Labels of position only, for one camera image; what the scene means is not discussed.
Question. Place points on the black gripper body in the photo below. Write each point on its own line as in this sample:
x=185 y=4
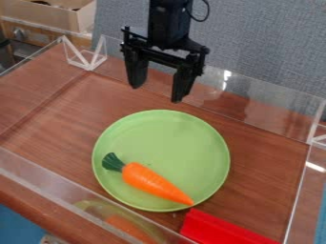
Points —
x=185 y=52

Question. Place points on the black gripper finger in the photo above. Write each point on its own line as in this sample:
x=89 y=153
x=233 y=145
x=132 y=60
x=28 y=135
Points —
x=183 y=81
x=136 y=68

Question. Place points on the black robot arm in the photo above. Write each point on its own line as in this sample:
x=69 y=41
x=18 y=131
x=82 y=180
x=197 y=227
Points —
x=165 y=45

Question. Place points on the green plate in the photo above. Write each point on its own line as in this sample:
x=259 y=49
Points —
x=175 y=144

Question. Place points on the orange toy carrot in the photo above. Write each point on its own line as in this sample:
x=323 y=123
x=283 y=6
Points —
x=145 y=180

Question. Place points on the cardboard box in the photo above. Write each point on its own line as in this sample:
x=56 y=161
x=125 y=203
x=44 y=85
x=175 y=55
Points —
x=69 y=15

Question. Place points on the wooden shelf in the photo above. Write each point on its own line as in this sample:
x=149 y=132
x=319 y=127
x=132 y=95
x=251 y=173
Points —
x=40 y=35

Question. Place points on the red plastic block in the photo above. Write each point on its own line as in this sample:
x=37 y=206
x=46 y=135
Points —
x=209 y=230

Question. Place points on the clear acrylic corner bracket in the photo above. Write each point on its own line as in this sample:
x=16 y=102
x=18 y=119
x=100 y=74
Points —
x=85 y=59

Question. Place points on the clear acrylic enclosure wall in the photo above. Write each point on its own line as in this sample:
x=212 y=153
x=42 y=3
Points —
x=56 y=108

